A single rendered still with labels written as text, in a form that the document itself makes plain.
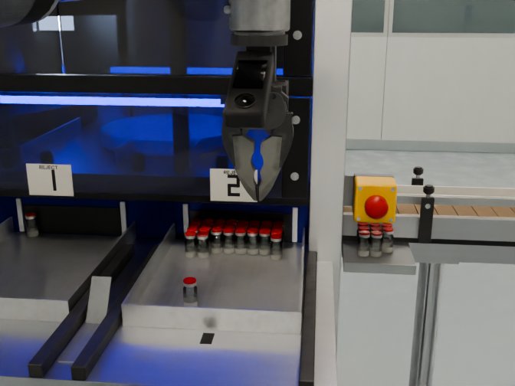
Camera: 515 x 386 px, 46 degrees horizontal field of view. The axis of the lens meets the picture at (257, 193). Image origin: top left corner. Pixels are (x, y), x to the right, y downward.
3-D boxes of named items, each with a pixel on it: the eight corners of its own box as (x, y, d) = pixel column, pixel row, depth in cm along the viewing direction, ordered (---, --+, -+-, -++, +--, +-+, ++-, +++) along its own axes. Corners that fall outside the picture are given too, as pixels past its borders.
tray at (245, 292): (173, 239, 122) (172, 223, 121) (304, 243, 120) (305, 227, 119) (123, 325, 90) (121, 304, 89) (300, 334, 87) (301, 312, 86)
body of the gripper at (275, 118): (290, 122, 84) (292, 32, 80) (287, 136, 76) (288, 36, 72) (234, 122, 85) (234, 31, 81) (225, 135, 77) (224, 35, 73)
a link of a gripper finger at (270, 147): (283, 191, 85) (284, 125, 82) (280, 204, 80) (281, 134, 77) (261, 190, 86) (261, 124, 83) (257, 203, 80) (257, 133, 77)
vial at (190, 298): (185, 302, 96) (184, 278, 95) (198, 303, 96) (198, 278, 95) (182, 309, 94) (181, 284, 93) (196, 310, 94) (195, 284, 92)
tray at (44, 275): (12, 232, 125) (10, 216, 124) (136, 237, 123) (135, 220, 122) (-95, 313, 93) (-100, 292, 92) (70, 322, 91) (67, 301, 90)
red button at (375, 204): (362, 213, 108) (364, 191, 107) (385, 214, 108) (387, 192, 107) (364, 220, 105) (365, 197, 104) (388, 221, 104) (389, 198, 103)
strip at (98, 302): (95, 310, 94) (92, 275, 92) (114, 311, 94) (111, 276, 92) (57, 361, 81) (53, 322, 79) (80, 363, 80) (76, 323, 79)
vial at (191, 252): (186, 253, 115) (185, 230, 113) (198, 253, 115) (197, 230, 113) (184, 258, 113) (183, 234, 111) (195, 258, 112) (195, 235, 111)
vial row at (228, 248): (188, 248, 117) (188, 226, 116) (283, 252, 115) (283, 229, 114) (186, 253, 115) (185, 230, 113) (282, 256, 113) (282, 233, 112)
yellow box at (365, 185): (352, 209, 115) (353, 172, 113) (391, 210, 114) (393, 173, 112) (353, 223, 108) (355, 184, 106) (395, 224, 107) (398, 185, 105)
